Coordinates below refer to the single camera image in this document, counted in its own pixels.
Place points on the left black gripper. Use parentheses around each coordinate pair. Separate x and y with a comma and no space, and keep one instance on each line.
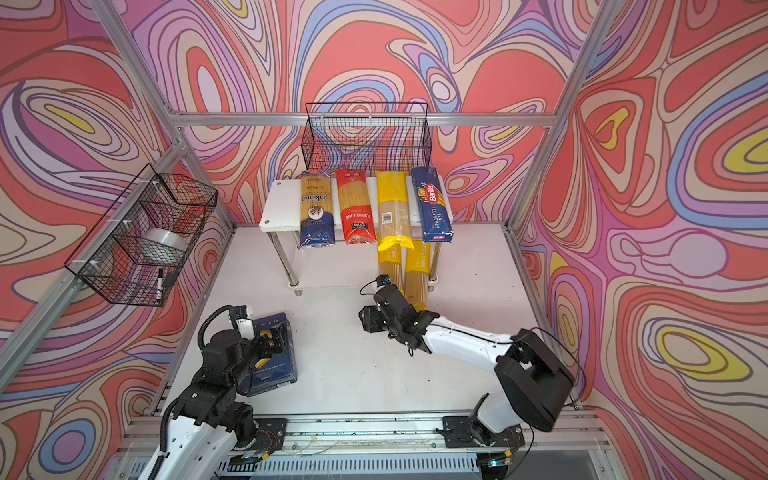
(277,342)

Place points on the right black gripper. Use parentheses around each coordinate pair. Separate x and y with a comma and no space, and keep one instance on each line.
(369,319)

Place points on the yellow Pastatime bag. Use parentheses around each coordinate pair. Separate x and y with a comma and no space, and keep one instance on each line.
(390,263)
(417,271)

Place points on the blue Barilla pasta box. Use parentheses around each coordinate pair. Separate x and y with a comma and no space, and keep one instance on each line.
(277,370)

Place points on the yellow clear spaghetti bag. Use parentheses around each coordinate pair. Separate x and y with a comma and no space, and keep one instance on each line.
(393,211)

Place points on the blue Barilla spaghetti bag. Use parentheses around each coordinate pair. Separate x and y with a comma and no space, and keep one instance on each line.
(432,205)

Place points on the red spaghetti bag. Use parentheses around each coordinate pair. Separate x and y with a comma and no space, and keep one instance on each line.
(355,207)

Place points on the clear blue Ankara spaghetti bag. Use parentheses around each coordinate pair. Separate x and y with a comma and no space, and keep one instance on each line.
(316,212)

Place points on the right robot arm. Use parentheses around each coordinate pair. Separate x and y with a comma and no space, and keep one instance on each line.
(535,384)

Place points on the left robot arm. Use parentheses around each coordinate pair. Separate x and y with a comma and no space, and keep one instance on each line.
(206,423)

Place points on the white two-tier shelf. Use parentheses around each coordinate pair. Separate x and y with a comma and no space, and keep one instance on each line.
(337,266)

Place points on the black marker pen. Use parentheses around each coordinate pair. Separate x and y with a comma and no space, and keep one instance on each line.
(159,286)

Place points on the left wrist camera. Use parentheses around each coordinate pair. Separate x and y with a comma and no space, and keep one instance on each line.
(239,318)

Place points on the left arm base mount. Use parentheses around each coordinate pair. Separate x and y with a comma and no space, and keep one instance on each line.
(269,438)

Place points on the black wire basket left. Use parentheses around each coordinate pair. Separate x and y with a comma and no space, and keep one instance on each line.
(122,268)

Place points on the black wire basket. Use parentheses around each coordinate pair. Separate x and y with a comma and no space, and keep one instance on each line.
(367,136)
(122,268)

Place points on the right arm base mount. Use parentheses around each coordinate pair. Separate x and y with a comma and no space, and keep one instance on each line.
(468,432)

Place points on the black wire basket back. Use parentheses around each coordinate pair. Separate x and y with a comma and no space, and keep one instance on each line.
(367,136)

